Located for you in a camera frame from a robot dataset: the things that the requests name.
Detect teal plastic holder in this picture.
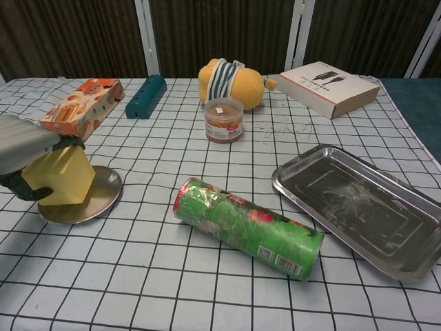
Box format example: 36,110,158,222
125,74,168,120

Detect green Pringles chips can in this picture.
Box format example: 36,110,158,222
173,177,325,283

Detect white metal frame post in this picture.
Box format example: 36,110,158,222
404,20,441,79
133,0,162,77
290,0,316,75

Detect orange snack carton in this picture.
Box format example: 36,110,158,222
39,77,125,143

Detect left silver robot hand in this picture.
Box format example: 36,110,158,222
0,114,86,203

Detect clear plastic snack jar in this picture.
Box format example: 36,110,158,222
204,97,245,143

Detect round stainless steel plate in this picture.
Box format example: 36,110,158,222
37,165,123,225

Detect white charger cardboard box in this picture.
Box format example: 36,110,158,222
277,61,382,120

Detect white black checkered tablecloth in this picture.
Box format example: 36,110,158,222
0,76,441,331

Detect rectangular stainless steel tray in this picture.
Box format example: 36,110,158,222
271,144,441,283

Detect yellow plush toy striped cloth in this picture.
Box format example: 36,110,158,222
198,58,278,111

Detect yellow foam cube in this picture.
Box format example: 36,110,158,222
22,144,96,207

